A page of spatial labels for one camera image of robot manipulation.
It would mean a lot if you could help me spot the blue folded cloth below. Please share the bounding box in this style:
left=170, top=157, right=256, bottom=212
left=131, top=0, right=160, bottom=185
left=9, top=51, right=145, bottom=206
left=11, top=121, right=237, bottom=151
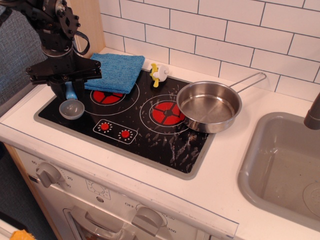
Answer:
left=84, top=53, right=145, bottom=94

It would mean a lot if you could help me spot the black toy stovetop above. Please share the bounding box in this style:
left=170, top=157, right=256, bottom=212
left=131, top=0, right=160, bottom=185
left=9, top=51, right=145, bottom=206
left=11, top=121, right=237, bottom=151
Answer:
left=34, top=70, right=214, bottom=180

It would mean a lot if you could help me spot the grey right oven knob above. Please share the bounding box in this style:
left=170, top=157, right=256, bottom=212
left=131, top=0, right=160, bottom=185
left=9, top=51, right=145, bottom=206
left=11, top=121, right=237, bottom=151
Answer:
left=131, top=207, right=164, bottom=237

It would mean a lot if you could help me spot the white toy oven front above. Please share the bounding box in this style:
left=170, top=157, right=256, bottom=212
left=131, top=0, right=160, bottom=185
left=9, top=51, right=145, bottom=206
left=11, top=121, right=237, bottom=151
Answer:
left=16, top=149, right=210, bottom=240

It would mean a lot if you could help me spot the stainless steel pan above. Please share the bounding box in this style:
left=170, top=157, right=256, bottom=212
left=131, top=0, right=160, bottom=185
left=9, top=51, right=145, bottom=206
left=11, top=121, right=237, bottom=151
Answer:
left=176, top=72, right=267, bottom=134

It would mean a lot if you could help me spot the red stove knob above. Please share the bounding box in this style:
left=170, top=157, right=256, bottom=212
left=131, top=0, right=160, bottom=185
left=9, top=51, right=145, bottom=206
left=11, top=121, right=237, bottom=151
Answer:
left=100, top=122, right=110, bottom=132
left=120, top=130, right=131, bottom=139

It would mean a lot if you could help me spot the wooden side post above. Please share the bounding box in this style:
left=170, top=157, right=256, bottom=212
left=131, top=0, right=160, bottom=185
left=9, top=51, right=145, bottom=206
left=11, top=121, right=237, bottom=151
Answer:
left=67, top=0, right=106, bottom=59

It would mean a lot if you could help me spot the left red stove knob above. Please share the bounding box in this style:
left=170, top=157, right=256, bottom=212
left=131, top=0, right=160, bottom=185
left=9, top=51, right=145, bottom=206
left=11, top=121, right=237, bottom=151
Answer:
left=100, top=122, right=110, bottom=132

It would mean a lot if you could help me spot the grey left oven knob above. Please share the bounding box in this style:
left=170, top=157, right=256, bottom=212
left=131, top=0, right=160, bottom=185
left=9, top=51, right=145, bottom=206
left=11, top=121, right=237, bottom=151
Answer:
left=36, top=162, right=61, bottom=188

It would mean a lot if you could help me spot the grey faucet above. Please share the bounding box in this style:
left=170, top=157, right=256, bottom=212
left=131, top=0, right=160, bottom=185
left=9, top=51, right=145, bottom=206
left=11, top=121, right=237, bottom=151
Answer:
left=303, top=93, right=320, bottom=130

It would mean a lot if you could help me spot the grey oven knob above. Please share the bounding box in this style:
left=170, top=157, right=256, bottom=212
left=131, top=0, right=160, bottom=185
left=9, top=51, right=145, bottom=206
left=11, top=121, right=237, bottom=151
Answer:
left=131, top=207, right=164, bottom=237
left=36, top=162, right=61, bottom=188

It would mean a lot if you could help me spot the orange object at corner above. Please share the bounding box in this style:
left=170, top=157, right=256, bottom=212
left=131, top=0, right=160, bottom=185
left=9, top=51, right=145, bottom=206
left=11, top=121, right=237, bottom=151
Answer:
left=9, top=229, right=36, bottom=240

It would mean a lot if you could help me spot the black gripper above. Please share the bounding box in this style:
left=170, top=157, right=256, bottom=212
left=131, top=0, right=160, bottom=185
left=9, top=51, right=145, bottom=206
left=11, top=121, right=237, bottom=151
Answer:
left=25, top=50, right=102, bottom=101

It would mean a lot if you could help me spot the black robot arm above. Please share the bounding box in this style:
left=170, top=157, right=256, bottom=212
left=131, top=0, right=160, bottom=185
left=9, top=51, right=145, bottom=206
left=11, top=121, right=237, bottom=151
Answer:
left=0, top=0, right=102, bottom=101

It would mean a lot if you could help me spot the right red stove knob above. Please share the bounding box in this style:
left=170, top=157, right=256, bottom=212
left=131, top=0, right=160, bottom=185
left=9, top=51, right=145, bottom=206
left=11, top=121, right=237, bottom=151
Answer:
left=120, top=130, right=131, bottom=139

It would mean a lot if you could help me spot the yellow white toy whisk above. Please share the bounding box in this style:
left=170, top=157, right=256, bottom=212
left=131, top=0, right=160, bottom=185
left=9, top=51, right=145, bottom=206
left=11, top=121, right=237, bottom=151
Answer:
left=149, top=63, right=169, bottom=88

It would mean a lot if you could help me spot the grey sink basin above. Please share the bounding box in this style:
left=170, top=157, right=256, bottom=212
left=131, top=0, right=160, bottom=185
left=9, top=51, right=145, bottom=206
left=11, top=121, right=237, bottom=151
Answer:
left=238, top=112, right=320, bottom=231

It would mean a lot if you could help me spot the blue grey toy ladle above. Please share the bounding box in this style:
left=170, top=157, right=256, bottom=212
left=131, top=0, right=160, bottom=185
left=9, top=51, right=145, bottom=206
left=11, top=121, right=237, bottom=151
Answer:
left=59, top=81, right=85, bottom=120

